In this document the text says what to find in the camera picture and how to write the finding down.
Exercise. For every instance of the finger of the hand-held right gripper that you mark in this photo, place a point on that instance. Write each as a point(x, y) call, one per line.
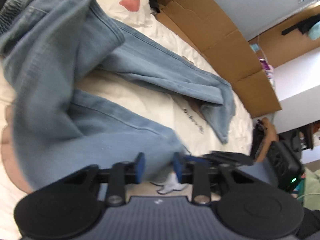
point(232, 158)

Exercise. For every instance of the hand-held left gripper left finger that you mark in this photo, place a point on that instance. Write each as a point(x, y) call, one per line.
point(140, 167)

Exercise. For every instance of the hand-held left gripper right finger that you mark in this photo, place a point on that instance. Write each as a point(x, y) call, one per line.
point(178, 167)

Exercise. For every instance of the light blue denim jeans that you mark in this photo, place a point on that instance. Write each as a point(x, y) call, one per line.
point(62, 80)

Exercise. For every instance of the light green cloth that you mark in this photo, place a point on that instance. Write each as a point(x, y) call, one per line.
point(312, 185)

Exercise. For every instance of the cream bear print bedsheet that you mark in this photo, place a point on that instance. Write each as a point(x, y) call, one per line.
point(150, 100)

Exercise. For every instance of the purple white refill packet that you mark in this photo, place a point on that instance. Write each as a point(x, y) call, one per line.
point(265, 65)

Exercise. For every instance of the light blue bottle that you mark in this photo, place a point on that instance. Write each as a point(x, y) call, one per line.
point(255, 47)

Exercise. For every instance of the brown cardboard sheet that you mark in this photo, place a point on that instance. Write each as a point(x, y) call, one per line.
point(225, 42)

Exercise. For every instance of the teal cloth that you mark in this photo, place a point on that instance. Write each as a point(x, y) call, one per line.
point(315, 31)

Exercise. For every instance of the grey upright board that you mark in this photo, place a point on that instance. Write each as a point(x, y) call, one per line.
point(250, 5)

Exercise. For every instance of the black cloth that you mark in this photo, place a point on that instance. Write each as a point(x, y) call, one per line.
point(154, 5)

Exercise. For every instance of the cardboard panel on wall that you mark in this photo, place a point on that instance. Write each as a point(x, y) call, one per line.
point(287, 47)

